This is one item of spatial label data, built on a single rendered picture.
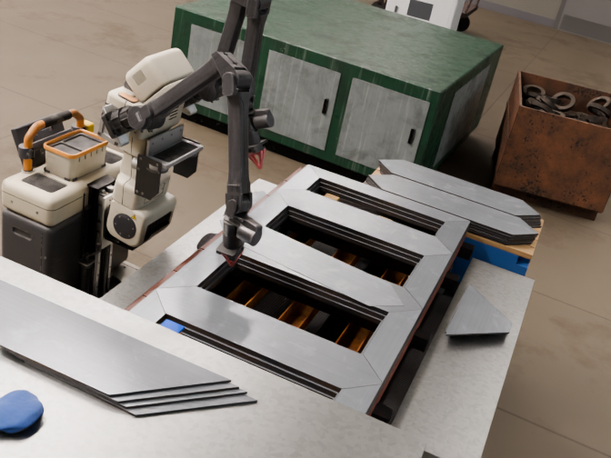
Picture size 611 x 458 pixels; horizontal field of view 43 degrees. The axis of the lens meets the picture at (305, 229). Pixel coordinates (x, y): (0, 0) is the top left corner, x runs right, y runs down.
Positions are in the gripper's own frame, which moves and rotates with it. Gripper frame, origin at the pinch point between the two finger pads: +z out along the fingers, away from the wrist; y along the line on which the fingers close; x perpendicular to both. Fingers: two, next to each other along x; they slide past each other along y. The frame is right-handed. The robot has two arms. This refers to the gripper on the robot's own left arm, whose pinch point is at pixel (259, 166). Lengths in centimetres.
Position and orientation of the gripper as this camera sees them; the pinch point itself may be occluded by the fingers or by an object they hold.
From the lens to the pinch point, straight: 297.3
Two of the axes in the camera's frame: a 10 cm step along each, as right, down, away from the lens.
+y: 4.1, -3.7, 8.3
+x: -8.8, 0.8, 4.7
